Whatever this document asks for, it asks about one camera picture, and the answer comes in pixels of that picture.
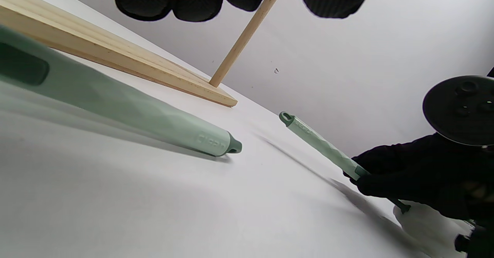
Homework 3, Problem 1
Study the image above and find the grey right hand controller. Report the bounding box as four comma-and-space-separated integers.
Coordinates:
422, 75, 494, 147

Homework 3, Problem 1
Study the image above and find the wooden hanging rack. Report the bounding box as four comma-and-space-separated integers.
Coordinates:
0, 0, 291, 108

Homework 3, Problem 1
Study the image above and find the person's right hand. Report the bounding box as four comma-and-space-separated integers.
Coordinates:
343, 133, 494, 222

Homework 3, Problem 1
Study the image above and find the green handled white cup brush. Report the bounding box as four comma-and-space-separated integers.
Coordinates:
0, 24, 243, 158
279, 111, 476, 258

